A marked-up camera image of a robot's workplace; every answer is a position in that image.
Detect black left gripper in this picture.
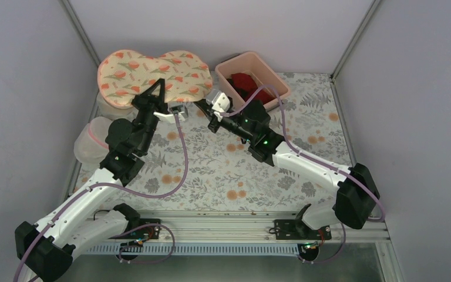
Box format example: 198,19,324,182
132,79,169,155

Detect floral peach mesh laundry bag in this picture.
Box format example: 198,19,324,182
97,49,213,109

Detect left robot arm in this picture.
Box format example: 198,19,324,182
13,78,168,281

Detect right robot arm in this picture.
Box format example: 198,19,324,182
195,99,380,239

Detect red bra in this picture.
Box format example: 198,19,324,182
227,73,274,105

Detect beige round mesh laundry bag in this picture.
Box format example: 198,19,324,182
96,93,134,120

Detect white pink-trimmed mesh laundry bag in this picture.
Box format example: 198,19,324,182
73,116,112,165

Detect pink plastic bin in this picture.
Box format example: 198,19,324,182
215,51,291,111

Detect floral patterned table mat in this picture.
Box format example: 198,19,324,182
72,70,355,213

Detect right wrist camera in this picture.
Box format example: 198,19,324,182
206,89,231,120

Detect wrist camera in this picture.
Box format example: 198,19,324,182
153,105,189,124
206,89,231,120

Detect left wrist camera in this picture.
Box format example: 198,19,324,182
153,105,189,124

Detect aluminium frame post left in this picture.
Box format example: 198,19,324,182
59,0,100,66

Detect aluminium frame post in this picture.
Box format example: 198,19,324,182
59,0,100,66
331,0,382,82

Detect aluminium front rail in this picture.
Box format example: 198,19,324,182
38,211,392,244

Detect aluminium frame post right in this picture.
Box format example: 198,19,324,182
331,0,382,82

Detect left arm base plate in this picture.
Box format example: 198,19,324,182
110,219,161,240

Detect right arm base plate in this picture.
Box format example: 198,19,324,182
268,219,332,240

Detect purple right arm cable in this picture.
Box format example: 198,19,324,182
219,84,386,266

